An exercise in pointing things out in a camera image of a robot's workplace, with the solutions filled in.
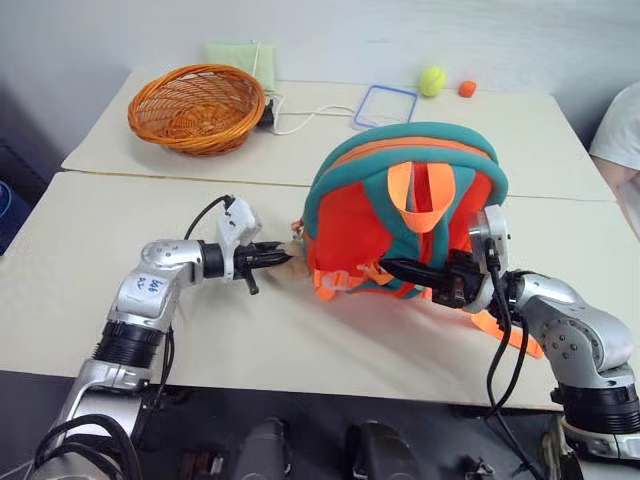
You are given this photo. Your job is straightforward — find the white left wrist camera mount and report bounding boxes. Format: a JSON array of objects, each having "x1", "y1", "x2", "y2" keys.
[{"x1": 215, "y1": 195, "x2": 264, "y2": 282}]

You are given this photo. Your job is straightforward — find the orange and teal backpack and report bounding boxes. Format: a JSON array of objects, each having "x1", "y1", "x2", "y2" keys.
[{"x1": 291, "y1": 121, "x2": 546, "y2": 359}]

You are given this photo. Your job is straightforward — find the light green cloth pouch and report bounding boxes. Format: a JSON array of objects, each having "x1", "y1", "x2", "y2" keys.
[{"x1": 202, "y1": 41, "x2": 278, "y2": 94}]

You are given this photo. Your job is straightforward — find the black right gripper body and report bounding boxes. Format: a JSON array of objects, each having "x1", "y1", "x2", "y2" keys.
[{"x1": 430, "y1": 248, "x2": 485, "y2": 309}]

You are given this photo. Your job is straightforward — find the white cable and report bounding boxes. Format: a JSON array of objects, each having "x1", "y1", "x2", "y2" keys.
[{"x1": 251, "y1": 41, "x2": 359, "y2": 137}]

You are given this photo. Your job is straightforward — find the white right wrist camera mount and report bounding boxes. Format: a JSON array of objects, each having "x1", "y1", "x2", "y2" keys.
[{"x1": 466, "y1": 204, "x2": 514, "y2": 312}]

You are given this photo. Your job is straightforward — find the black plug adapter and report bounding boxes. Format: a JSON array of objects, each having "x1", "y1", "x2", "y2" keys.
[{"x1": 258, "y1": 97, "x2": 279, "y2": 129}]

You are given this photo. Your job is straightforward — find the dark rounded shape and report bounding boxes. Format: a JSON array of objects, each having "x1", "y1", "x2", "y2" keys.
[
  {"x1": 233, "y1": 417, "x2": 293, "y2": 480},
  {"x1": 346, "y1": 421, "x2": 427, "y2": 480}
]

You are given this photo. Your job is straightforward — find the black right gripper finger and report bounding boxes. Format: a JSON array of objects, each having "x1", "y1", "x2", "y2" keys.
[
  {"x1": 394, "y1": 272, "x2": 443, "y2": 293},
  {"x1": 377, "y1": 257, "x2": 452, "y2": 282}
]

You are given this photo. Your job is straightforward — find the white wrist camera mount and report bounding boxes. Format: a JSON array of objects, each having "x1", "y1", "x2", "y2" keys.
[
  {"x1": 466, "y1": 204, "x2": 514, "y2": 312},
  {"x1": 215, "y1": 195, "x2": 264, "y2": 282}
]

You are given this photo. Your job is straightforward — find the clear lid with blue rim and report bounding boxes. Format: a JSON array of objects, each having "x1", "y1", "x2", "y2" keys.
[{"x1": 351, "y1": 84, "x2": 420, "y2": 133}]

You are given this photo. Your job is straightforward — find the person in white clothes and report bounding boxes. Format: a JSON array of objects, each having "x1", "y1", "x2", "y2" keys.
[{"x1": 588, "y1": 79, "x2": 640, "y2": 241}]

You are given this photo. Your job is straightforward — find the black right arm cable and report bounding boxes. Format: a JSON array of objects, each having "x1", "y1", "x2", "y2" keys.
[{"x1": 484, "y1": 237, "x2": 549, "y2": 480}]

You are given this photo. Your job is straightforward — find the orange wicker basket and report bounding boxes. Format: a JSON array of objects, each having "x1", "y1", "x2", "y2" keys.
[{"x1": 127, "y1": 63, "x2": 267, "y2": 158}]

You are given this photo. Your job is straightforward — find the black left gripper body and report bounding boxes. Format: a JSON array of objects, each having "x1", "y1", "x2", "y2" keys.
[{"x1": 231, "y1": 242, "x2": 262, "y2": 297}]

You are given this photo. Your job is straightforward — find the yellow tennis ball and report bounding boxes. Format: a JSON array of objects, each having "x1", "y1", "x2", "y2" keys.
[{"x1": 418, "y1": 66, "x2": 448, "y2": 99}]

